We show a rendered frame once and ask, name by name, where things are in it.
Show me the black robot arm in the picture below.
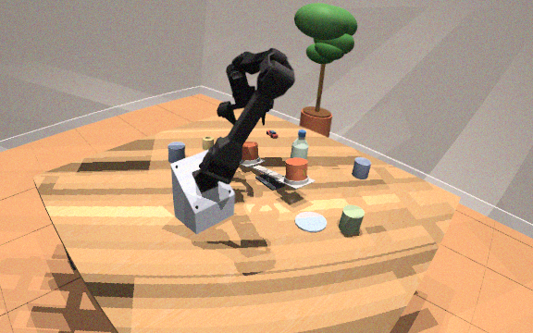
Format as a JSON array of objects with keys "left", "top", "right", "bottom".
[{"left": 192, "top": 48, "right": 295, "bottom": 192}]

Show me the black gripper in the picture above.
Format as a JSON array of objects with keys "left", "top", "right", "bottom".
[{"left": 217, "top": 86, "right": 274, "bottom": 126}]

